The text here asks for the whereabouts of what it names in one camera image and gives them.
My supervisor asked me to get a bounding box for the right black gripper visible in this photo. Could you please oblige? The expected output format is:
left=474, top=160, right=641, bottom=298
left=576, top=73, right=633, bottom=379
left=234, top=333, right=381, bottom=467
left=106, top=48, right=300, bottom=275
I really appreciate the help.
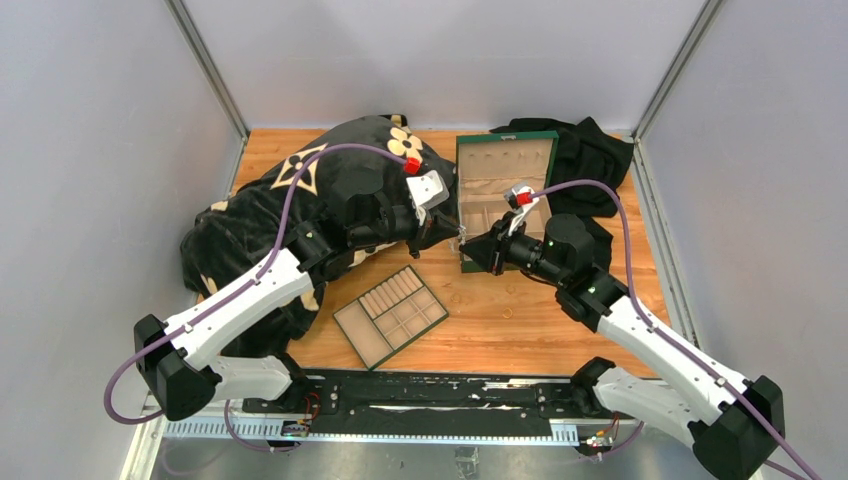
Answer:
left=458, top=211, right=567, bottom=288

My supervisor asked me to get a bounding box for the black mounting base plate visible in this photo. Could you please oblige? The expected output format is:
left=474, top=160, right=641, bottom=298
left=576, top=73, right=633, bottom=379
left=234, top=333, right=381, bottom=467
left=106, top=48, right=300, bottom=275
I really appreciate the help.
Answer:
left=236, top=369, right=613, bottom=439

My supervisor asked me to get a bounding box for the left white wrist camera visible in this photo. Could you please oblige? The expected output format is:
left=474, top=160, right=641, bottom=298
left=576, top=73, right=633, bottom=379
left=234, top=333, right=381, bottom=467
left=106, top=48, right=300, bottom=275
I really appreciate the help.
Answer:
left=404, top=159, right=449, bottom=227

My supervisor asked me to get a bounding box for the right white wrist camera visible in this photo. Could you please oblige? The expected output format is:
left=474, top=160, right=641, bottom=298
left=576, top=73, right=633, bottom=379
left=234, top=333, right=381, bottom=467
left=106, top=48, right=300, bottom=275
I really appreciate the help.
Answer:
left=503, top=182, right=539, bottom=220

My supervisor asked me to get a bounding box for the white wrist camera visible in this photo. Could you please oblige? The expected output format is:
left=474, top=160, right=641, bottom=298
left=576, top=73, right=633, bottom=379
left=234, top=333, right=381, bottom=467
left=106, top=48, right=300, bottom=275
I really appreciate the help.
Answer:
left=503, top=182, right=539, bottom=220
left=404, top=159, right=449, bottom=227

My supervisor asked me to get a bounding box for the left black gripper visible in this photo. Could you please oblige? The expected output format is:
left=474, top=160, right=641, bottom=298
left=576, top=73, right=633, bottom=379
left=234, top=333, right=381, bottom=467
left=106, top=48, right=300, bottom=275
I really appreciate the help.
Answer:
left=352, top=205, right=460, bottom=259

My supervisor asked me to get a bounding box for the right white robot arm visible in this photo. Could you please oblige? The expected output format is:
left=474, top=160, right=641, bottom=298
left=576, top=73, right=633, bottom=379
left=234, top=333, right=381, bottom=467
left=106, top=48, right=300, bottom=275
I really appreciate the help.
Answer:
left=460, top=213, right=785, bottom=479

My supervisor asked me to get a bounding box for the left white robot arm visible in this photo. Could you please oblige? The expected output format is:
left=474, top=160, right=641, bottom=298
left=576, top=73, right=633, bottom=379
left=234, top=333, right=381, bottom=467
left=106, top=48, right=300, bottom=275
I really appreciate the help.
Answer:
left=133, top=168, right=456, bottom=421

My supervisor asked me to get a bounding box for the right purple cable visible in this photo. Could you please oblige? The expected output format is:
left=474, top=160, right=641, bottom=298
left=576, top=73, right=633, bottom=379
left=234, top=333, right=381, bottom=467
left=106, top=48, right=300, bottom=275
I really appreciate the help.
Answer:
left=529, top=179, right=823, bottom=480

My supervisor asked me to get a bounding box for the green jewelry box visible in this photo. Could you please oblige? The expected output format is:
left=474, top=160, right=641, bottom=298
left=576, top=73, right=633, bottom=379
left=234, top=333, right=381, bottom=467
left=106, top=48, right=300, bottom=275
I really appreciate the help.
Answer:
left=456, top=131, right=559, bottom=239

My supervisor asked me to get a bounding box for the black cloth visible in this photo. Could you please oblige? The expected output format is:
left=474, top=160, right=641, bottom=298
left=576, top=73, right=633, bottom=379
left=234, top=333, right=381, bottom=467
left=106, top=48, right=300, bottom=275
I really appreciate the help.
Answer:
left=491, top=117, right=634, bottom=270

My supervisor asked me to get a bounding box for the purple cable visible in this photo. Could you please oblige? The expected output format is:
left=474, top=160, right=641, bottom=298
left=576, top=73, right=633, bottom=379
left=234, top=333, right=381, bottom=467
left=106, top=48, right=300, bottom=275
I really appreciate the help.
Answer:
left=103, top=143, right=412, bottom=425
left=529, top=179, right=823, bottom=480

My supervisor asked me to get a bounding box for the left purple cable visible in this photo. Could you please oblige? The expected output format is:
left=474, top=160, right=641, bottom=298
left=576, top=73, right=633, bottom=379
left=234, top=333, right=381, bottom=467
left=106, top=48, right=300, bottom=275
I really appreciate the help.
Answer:
left=103, top=143, right=412, bottom=425

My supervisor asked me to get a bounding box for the black blanket with beige flowers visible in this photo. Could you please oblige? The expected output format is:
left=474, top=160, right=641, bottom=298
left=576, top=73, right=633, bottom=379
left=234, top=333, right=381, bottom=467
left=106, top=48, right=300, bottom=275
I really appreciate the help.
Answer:
left=180, top=115, right=458, bottom=358

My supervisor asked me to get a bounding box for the green jewelry tray insert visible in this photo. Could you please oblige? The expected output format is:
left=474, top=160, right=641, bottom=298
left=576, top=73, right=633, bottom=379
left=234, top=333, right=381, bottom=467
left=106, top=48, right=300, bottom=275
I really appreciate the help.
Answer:
left=333, top=265, right=449, bottom=370

